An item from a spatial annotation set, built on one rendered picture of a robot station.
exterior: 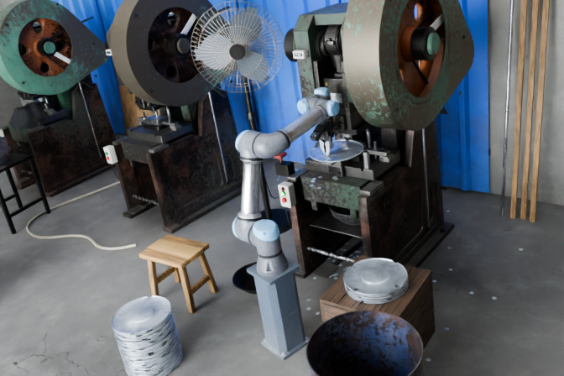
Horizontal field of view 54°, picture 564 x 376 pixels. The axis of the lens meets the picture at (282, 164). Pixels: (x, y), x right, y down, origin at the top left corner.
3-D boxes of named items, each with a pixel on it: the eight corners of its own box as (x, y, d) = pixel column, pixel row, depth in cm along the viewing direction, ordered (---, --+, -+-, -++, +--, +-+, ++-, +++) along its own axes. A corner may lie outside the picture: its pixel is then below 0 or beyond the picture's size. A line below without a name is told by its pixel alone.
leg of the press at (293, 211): (305, 279, 328) (283, 138, 295) (289, 274, 336) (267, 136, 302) (382, 212, 391) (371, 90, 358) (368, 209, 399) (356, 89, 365)
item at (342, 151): (300, 160, 294) (300, 159, 294) (324, 139, 316) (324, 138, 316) (350, 164, 279) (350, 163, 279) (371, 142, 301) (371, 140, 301)
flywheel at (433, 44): (384, 1, 215) (456, -63, 257) (341, 4, 228) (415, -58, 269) (415, 151, 253) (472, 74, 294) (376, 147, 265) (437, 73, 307)
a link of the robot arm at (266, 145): (266, 144, 239) (337, 94, 264) (250, 141, 247) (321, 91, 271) (274, 167, 244) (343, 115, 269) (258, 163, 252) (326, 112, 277)
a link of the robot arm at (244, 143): (248, 248, 258) (253, 133, 247) (229, 239, 269) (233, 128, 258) (268, 243, 266) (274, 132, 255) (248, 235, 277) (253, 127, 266)
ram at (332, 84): (347, 133, 291) (341, 78, 280) (324, 130, 300) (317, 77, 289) (364, 122, 303) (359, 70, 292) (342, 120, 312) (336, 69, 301)
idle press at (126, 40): (178, 248, 388) (114, -8, 324) (103, 218, 452) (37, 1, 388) (311, 166, 489) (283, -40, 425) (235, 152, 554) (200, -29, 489)
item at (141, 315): (162, 331, 255) (162, 330, 255) (102, 336, 258) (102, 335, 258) (176, 295, 282) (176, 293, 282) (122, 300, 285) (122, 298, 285)
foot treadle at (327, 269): (328, 284, 300) (326, 277, 298) (313, 280, 307) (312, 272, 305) (382, 235, 341) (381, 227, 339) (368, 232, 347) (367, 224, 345)
